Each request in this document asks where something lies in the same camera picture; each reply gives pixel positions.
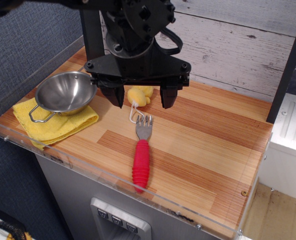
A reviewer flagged yellow folded cloth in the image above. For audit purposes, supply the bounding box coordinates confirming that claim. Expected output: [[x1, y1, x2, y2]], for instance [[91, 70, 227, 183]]
[[12, 98, 99, 150]]

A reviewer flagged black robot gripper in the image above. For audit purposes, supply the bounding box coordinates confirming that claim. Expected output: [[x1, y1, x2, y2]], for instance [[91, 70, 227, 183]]
[[84, 37, 191, 109]]

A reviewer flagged small steel pot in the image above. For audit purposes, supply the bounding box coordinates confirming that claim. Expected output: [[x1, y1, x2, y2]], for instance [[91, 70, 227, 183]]
[[29, 71, 97, 123]]

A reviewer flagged grey toy cabinet front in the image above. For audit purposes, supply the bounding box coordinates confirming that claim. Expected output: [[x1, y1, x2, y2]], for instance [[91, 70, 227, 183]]
[[37, 156, 216, 240]]

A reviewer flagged black right vertical post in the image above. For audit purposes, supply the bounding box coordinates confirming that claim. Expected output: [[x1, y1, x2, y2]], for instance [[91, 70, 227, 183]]
[[266, 37, 296, 124]]

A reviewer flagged yellow plush duck toy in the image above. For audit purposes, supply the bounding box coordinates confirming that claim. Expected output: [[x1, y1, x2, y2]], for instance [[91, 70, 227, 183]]
[[127, 85, 153, 107]]

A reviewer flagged black vertical post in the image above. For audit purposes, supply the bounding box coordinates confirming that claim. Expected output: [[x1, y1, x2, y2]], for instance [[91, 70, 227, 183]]
[[266, 37, 296, 124], [79, 9, 105, 69]]

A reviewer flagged black left vertical post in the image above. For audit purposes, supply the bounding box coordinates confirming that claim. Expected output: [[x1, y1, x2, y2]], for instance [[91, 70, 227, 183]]
[[79, 9, 105, 69]]

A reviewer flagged black braided cable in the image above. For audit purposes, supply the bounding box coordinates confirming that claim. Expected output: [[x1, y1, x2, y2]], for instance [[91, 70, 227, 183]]
[[0, 216, 26, 240]]

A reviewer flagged white ridged appliance top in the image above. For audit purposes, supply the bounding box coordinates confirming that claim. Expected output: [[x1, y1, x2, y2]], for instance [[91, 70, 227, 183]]
[[271, 93, 296, 150]]

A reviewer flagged silver button control panel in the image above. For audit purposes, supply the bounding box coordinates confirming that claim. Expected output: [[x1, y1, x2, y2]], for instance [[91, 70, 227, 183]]
[[90, 197, 152, 240]]

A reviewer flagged red handled metal fork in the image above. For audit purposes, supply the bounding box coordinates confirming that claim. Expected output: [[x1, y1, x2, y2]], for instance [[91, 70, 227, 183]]
[[132, 115, 153, 193]]

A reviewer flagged yellow object at corner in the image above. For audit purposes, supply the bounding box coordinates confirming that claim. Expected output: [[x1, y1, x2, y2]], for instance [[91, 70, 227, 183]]
[[6, 232, 32, 240]]

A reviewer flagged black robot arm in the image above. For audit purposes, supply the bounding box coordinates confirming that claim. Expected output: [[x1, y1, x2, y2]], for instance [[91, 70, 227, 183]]
[[0, 0, 191, 109]]

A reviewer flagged clear acrylic table guard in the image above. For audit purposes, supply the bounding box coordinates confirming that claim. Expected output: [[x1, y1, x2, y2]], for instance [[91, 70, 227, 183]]
[[0, 34, 274, 240]]

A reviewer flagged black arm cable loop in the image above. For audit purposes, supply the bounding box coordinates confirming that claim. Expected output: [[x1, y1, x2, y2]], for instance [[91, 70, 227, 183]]
[[155, 26, 184, 56]]

